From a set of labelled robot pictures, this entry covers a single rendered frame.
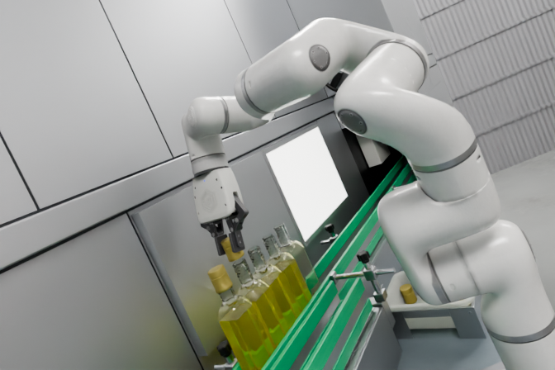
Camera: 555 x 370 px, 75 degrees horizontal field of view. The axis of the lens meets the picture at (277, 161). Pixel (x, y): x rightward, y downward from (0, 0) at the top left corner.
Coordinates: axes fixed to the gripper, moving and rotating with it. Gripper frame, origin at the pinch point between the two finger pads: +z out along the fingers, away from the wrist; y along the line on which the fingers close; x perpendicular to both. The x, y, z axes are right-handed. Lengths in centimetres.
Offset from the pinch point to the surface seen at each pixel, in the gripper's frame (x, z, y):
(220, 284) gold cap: -5.5, 6.8, 0.6
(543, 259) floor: 214, 66, 35
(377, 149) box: 121, -20, -8
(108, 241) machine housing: -16.6, -6.8, -15.3
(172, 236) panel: -4.3, -4.5, -12.3
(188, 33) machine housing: 19, -61, -15
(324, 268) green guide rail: 37.6, 15.6, -3.4
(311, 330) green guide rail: 11.2, 22.6, 6.0
